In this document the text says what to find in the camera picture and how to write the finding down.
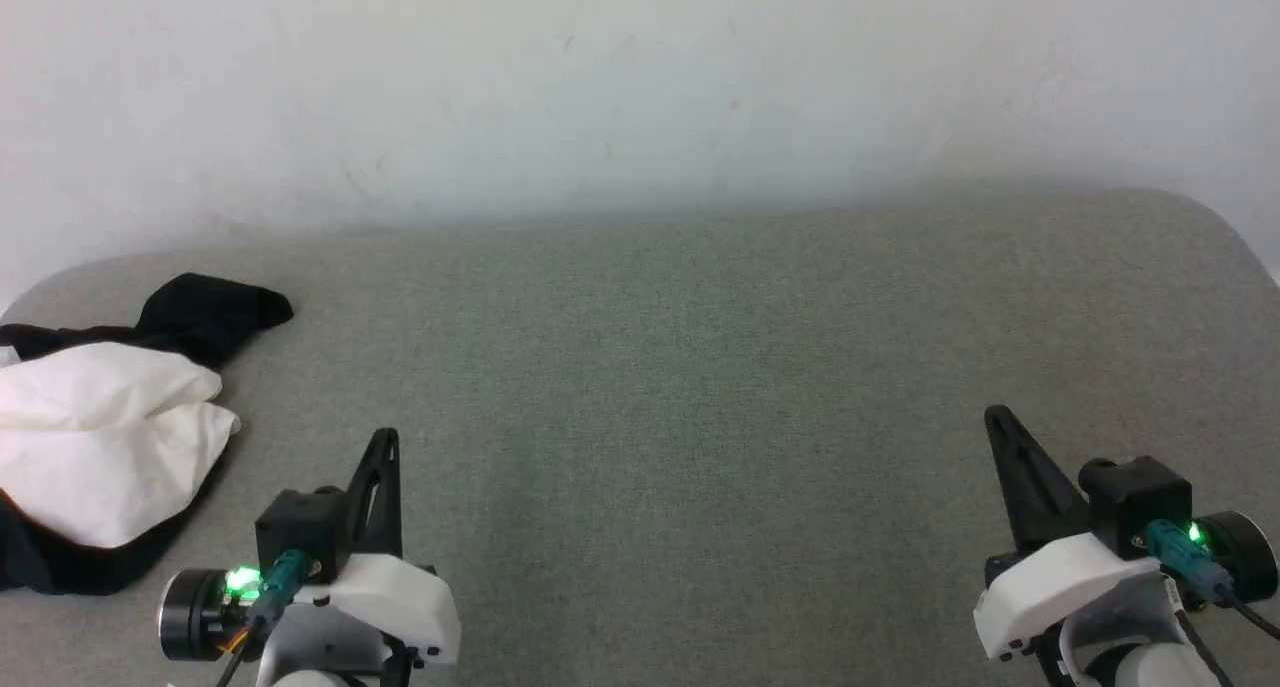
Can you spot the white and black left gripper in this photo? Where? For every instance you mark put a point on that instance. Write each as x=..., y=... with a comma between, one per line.
x=400, y=602

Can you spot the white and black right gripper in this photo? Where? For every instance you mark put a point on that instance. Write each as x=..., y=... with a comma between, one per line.
x=1060, y=587

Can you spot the black and white long-sleeve shirt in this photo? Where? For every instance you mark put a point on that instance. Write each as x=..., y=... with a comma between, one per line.
x=100, y=447

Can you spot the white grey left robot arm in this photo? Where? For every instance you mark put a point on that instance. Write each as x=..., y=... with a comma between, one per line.
x=320, y=652

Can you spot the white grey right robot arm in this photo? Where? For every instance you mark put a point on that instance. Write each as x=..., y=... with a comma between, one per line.
x=1130, y=622

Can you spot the grey fabric sofa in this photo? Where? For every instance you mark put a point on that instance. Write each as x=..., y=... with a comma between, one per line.
x=700, y=417

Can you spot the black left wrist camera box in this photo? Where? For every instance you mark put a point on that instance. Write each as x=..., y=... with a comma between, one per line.
x=300, y=527

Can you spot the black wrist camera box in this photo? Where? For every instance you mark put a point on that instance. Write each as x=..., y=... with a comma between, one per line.
x=300, y=527
x=1135, y=502

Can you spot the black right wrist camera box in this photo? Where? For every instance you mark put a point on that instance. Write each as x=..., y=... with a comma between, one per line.
x=1135, y=502

